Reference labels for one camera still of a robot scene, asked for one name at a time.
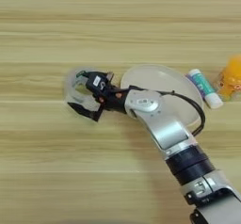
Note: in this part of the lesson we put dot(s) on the orange juice bottle white cap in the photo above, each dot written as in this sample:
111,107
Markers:
232,77

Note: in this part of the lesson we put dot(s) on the small black box white label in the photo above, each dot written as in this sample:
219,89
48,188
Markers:
98,82

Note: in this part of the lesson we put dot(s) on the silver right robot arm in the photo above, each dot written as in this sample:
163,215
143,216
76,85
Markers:
169,130

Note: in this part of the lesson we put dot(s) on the white round plate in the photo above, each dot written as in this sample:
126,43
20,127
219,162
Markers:
157,77

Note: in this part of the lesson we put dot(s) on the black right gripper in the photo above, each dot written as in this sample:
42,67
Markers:
114,97

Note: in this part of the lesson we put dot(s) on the clear tape roll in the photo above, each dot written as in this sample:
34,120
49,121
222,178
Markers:
71,89

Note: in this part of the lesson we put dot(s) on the teal white glue stick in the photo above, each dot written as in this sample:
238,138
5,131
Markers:
204,88

